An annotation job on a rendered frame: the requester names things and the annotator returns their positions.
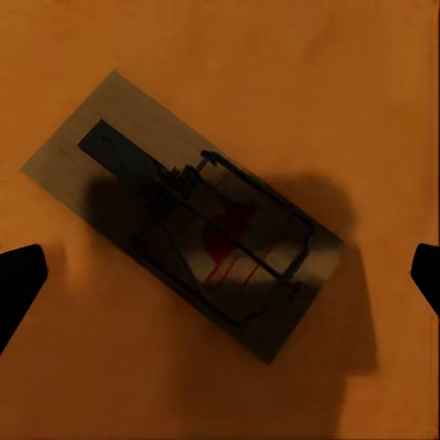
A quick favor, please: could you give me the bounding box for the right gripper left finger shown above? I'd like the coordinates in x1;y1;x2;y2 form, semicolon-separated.
0;244;48;354

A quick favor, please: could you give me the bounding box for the mousetrap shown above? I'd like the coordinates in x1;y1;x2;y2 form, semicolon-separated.
21;71;350;365

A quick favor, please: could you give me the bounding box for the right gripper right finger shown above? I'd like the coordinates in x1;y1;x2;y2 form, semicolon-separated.
411;243;440;318

